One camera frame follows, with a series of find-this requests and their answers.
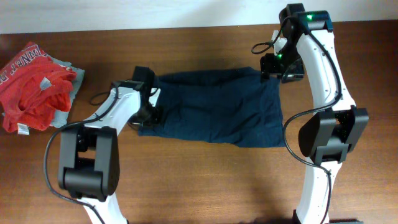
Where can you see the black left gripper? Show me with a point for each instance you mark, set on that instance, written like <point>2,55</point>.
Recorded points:
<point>155,119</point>

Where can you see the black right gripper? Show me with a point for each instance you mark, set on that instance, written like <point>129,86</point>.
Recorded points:
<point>268,66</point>

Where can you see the dark navy blue shorts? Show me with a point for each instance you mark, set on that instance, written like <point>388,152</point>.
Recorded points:
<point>233,106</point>

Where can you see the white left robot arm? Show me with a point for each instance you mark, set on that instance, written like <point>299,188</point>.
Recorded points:
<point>88,167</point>

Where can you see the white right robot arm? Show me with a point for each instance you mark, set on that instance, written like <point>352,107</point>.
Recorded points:
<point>305,46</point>

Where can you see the red printed t-shirt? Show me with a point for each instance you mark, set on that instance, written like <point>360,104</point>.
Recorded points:
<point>33,88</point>

